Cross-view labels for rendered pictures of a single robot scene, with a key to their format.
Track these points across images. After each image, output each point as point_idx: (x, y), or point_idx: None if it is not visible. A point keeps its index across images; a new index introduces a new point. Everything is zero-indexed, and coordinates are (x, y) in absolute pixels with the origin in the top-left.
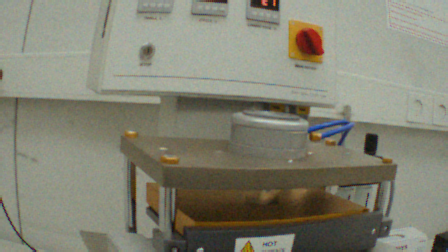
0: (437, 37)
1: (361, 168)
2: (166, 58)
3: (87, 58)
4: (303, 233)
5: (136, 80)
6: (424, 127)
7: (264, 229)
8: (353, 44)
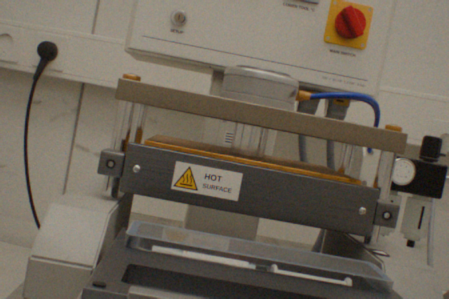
0: None
1: (341, 123)
2: (198, 29)
3: None
4: (254, 176)
5: (167, 45)
6: None
7: (208, 157)
8: None
